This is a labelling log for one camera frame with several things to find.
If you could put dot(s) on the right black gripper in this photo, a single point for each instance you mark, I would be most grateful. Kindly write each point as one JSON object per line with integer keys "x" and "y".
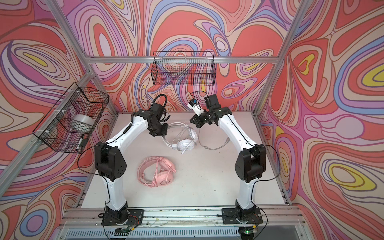
{"x": 197, "y": 121}

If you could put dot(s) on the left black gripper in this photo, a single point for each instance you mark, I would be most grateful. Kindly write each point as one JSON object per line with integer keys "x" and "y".
{"x": 164, "y": 133}

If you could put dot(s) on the pink headphones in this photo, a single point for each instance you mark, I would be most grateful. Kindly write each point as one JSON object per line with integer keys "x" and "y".
{"x": 163, "y": 175}

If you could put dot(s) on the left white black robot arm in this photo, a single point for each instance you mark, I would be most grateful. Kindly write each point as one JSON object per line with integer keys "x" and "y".
{"x": 111, "y": 165}

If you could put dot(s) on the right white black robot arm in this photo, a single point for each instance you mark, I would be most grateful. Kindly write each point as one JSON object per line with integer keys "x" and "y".
{"x": 252, "y": 158}

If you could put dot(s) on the grey tape roll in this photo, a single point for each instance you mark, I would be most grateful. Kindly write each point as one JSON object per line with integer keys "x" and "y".
{"x": 82, "y": 123}

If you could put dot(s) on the black white marker pen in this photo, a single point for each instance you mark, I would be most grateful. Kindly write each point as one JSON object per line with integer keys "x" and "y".
{"x": 79, "y": 145}

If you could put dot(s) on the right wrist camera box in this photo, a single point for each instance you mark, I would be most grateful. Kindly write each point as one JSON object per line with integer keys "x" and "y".
{"x": 195, "y": 106}

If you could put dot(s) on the rear black wire basket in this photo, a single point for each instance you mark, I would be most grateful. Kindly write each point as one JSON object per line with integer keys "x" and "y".
{"x": 184, "y": 68}

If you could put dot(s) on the black wire basket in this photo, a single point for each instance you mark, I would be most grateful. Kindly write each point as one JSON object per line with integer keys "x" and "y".
{"x": 184, "y": 68}
{"x": 57, "y": 133}

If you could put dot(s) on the aluminium cage frame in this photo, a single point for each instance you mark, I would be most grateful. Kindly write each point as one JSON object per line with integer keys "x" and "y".
{"x": 11, "y": 171}

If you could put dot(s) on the left black wire basket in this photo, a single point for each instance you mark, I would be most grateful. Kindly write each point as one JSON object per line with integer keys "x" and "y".
{"x": 57, "y": 133}

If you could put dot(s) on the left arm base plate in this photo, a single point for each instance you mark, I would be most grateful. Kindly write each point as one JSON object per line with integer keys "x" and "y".
{"x": 130, "y": 217}

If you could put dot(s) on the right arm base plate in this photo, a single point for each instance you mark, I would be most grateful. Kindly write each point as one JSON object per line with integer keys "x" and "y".
{"x": 231, "y": 216}

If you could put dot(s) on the white perforated cable duct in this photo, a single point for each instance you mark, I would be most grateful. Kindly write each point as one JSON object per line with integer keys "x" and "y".
{"x": 150, "y": 234}

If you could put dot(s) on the aluminium front rail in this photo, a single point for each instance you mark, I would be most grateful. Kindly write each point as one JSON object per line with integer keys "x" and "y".
{"x": 273, "y": 215}

